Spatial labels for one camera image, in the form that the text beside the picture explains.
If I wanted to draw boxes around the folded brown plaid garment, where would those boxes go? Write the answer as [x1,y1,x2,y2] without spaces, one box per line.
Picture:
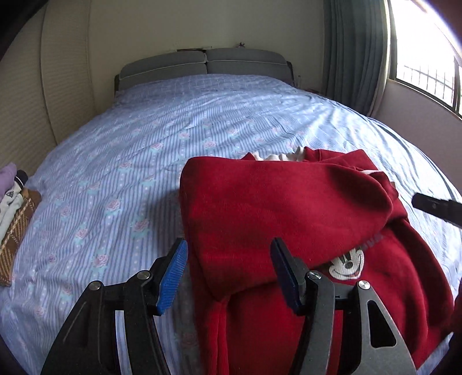
[0,189,42,287]

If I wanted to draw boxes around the folded white garment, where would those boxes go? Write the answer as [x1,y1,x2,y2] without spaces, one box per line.
[0,170,29,242]

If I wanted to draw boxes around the grey padded headboard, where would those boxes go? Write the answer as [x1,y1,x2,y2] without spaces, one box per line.
[115,48,297,95]

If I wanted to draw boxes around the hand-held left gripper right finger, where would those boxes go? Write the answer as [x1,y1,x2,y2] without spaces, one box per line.
[270,237,417,375]

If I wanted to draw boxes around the window with metal bars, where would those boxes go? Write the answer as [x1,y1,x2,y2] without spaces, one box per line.
[388,0,462,119]

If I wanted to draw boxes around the red cartoon mouse sweater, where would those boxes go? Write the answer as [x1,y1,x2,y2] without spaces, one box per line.
[178,148,456,375]

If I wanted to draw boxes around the teal curtain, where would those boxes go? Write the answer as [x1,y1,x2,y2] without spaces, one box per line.
[323,0,392,118]

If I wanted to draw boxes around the blue floral bed sheet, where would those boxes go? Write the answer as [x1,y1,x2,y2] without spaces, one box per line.
[0,74,462,375]

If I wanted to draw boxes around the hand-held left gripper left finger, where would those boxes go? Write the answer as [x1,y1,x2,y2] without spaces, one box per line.
[40,238,189,375]

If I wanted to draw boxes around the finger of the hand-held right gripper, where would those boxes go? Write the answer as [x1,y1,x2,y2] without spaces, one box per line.
[412,193,462,227]

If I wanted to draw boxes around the cream louvered wardrobe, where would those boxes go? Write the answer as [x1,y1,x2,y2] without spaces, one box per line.
[0,0,120,177]

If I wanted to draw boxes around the folded purple garment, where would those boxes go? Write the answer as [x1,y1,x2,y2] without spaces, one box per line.
[0,162,18,203]

